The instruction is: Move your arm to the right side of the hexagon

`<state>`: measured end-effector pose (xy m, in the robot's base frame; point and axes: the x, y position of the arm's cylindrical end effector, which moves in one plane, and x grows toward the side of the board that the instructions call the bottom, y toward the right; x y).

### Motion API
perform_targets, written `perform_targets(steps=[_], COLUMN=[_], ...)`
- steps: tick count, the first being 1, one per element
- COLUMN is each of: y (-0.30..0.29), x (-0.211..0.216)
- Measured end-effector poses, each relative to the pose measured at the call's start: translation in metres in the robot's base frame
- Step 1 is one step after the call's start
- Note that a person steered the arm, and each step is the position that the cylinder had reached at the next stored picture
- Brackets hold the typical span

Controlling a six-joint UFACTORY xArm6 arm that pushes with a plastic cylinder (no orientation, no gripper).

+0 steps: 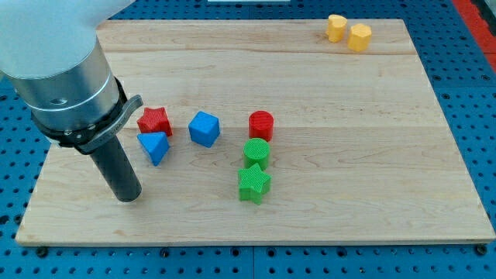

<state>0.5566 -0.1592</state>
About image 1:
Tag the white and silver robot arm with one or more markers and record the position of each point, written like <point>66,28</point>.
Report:
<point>51,54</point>

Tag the yellow hexagon block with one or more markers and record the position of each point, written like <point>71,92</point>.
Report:
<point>359,37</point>

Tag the light wooden board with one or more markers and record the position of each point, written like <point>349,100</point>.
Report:
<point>361,152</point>

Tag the green cylinder block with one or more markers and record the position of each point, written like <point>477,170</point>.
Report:
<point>256,151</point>

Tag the red cylinder block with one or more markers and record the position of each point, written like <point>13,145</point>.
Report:
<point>261,125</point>

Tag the green star block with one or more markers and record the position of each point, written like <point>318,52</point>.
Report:
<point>253,184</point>

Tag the blue cube block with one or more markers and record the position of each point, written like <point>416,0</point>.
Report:
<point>204,129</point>

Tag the blue triangle block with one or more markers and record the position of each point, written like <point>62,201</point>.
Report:
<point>156,145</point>

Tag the red star block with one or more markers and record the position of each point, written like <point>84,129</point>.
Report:
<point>155,120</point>

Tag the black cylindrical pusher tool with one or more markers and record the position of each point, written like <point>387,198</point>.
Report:
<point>111,160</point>

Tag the yellow heart block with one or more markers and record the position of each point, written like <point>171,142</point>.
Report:
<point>336,28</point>

